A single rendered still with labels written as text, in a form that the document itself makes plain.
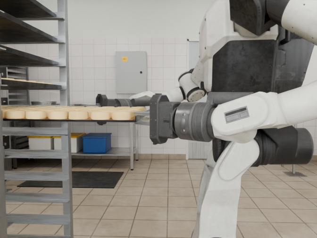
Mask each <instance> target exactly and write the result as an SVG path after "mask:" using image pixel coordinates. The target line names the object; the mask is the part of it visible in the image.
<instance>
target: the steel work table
mask: <svg viewBox="0 0 317 238"><path fill-rule="evenodd" d="M85 105H96V104H80V105H79V106H85ZM11 126H12V127H14V128H15V127H16V123H15V121H11ZM32 127H33V128H35V121H32ZM12 148H13V149H17V146H16V136H12ZM135 150H136V161H138V124H136V125H135V147H133V122H130V147H111V148H110V149H109V150H108V151H107V152H106V153H83V149H82V150H80V151H79V152H77V153H71V155H75V156H130V158H131V170H133V153H134V151H135ZM13 168H14V169H17V158H13Z"/></svg>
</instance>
